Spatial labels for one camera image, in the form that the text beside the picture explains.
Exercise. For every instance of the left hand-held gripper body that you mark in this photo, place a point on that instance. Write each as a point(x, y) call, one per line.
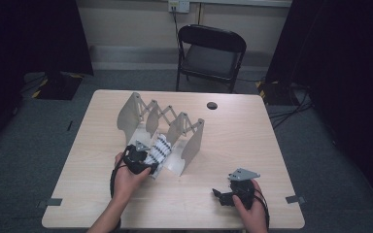
point(136, 160)

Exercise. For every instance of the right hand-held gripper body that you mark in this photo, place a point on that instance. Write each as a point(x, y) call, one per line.
point(242, 191)

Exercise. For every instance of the white black patterned cloth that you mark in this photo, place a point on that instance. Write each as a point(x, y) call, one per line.
point(160, 150)

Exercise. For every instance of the white expandable metal file rack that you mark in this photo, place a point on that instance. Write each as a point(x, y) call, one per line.
point(131, 113)

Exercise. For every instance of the person's left hand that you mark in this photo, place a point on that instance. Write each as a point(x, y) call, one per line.
point(126, 184)

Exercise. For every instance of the person's right hand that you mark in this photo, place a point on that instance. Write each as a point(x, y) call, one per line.
point(254, 216)

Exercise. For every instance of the grey tape strip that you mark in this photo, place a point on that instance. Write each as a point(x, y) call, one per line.
point(295, 199)
point(50, 202)

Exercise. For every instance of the small black floor object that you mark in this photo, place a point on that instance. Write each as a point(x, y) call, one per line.
point(69, 125)

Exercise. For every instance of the black stand base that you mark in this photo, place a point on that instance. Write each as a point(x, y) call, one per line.
point(275, 93)
point(58, 87)

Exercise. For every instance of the black folding chair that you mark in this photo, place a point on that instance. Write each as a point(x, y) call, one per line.
point(210, 59)

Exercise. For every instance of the black curtain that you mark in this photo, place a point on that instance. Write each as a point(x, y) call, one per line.
point(19, 39)
point(353, 64)

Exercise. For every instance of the white wall socket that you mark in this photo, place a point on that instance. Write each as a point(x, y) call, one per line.
point(178, 6)

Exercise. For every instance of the thin wall conduit pipe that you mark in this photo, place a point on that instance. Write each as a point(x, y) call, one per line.
point(200, 13)

